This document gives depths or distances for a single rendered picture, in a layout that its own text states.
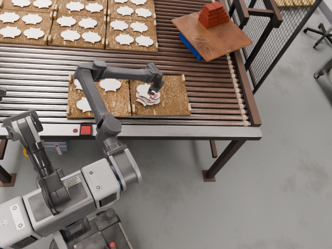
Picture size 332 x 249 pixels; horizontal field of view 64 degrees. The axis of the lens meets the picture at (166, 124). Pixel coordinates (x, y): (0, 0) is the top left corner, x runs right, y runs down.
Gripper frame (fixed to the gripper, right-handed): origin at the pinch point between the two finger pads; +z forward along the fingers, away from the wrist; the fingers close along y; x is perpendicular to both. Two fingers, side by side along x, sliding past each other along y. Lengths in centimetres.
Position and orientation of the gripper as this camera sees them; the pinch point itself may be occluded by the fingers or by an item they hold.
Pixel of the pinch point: (154, 93)
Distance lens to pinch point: 183.3
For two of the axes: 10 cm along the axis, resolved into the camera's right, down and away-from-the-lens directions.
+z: -1.3, 5.0, 8.5
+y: -3.7, 7.7, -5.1
